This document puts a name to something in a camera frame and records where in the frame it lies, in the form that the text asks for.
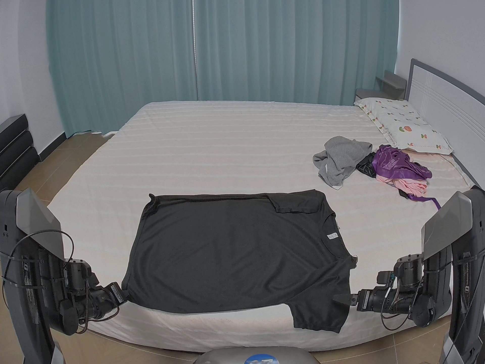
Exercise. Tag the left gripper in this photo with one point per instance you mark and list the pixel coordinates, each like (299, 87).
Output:
(110, 300)

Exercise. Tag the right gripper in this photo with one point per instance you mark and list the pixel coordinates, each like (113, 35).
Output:
(373, 300)

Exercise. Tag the black T-shirt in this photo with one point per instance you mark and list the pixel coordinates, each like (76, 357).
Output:
(235, 256)

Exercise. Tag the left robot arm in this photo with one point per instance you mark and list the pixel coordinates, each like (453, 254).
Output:
(22, 279)

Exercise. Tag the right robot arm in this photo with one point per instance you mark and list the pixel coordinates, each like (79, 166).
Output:
(466, 264)

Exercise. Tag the bed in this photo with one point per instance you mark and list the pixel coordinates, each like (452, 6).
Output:
(227, 146)

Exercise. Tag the small dark garment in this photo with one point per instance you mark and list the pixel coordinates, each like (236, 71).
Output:
(403, 193)

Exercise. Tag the pink garment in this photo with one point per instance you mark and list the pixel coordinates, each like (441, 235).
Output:
(413, 186)

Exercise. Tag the black shiny garment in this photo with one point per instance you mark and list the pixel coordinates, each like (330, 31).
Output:
(366, 166)

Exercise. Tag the purple satin garment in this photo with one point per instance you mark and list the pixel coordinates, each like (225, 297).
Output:
(394, 163)

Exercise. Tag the grey garment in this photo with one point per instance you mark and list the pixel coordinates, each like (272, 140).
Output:
(339, 157)

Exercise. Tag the white printed pillow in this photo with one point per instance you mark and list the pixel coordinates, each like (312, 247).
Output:
(405, 123)

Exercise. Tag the black chest of drawers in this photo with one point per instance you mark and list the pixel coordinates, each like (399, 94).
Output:
(17, 146)

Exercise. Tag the grey bedside table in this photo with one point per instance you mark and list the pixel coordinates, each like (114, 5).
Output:
(390, 81)

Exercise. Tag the blue-green curtain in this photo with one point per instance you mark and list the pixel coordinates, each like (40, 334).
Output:
(121, 51)
(288, 36)

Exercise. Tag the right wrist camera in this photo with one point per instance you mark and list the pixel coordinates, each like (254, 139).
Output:
(385, 280)

